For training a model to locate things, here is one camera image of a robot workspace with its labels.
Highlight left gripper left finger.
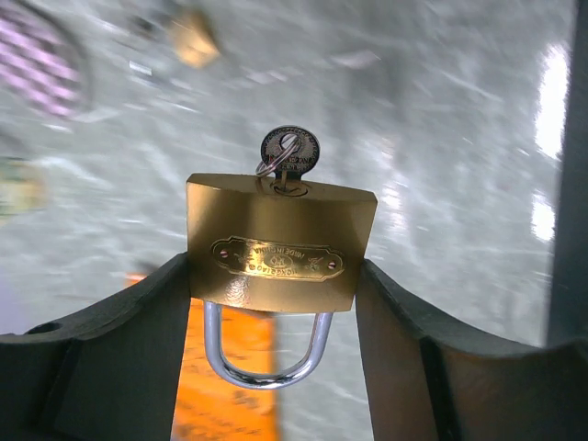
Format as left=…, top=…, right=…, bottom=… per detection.
left=1, top=254, right=190, bottom=440

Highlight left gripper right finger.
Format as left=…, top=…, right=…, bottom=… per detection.
left=356, top=261, right=587, bottom=440

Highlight large brass padlock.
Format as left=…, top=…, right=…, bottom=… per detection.
left=186, top=174, right=378, bottom=390

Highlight silver key with ring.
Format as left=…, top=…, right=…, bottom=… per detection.
left=255, top=126, right=320, bottom=196

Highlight small brass padlock with keys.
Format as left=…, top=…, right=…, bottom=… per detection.
left=128, top=4, right=220, bottom=87

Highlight orange potato chips bag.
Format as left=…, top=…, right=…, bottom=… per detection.
left=123, top=272, right=279, bottom=441

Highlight white tape roll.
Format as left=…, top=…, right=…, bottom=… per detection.
left=1, top=156, right=46, bottom=225

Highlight pink black zigzag sponge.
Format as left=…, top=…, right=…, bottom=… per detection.
left=1, top=1, right=94, bottom=119

